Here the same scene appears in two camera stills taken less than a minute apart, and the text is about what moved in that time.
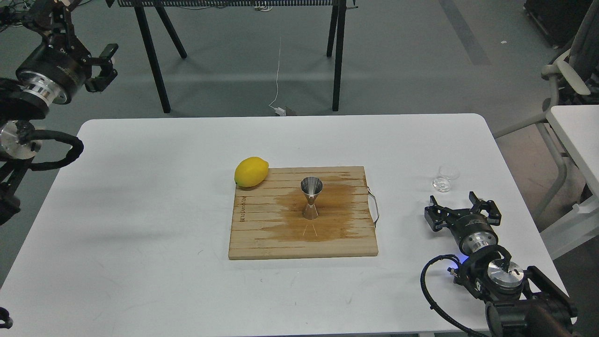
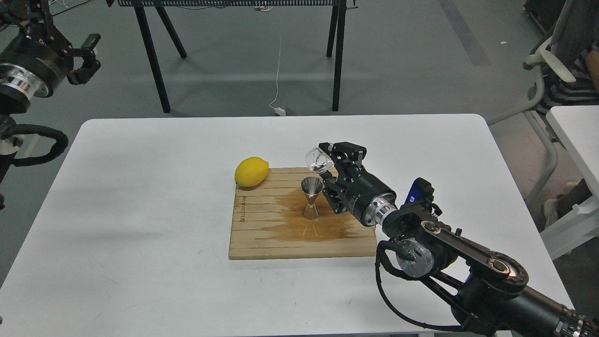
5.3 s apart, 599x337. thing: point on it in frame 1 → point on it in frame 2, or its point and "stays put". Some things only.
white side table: (577, 128) stays put
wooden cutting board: (268, 219) stays put
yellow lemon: (250, 172) stays put
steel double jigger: (311, 186) stays put
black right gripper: (473, 231) → (367, 196)
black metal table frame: (145, 9) stays put
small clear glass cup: (447, 172) → (317, 161)
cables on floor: (10, 10) stays put
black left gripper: (53, 72) → (31, 64)
